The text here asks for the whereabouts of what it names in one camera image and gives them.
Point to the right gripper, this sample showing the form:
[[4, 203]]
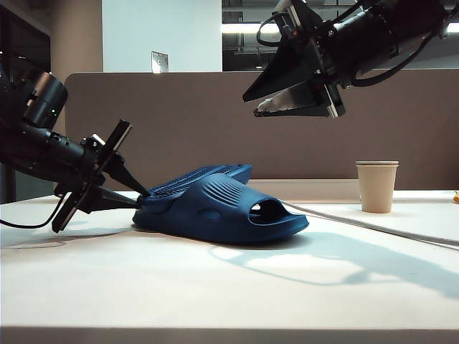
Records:
[[333, 57]]

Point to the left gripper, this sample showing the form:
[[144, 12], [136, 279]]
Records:
[[93, 165]]

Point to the blue rubber slipper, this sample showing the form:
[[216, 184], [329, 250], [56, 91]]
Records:
[[222, 215], [186, 181]]

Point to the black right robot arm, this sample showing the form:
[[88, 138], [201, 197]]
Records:
[[376, 32]]

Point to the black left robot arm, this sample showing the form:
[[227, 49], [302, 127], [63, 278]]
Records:
[[36, 107]]

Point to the ceiling light strip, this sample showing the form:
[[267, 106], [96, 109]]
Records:
[[244, 28]]

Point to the brown desk partition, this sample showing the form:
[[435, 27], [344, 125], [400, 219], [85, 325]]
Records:
[[179, 125]]

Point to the beige paper cup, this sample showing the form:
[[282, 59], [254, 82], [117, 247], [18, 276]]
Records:
[[376, 190], [376, 163]]

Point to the dark glass door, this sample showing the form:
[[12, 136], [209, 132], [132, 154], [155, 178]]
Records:
[[28, 43]]

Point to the metal wall plate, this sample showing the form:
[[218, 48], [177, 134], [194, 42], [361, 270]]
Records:
[[159, 62]]

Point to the grey metal rail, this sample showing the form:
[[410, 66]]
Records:
[[394, 230]]

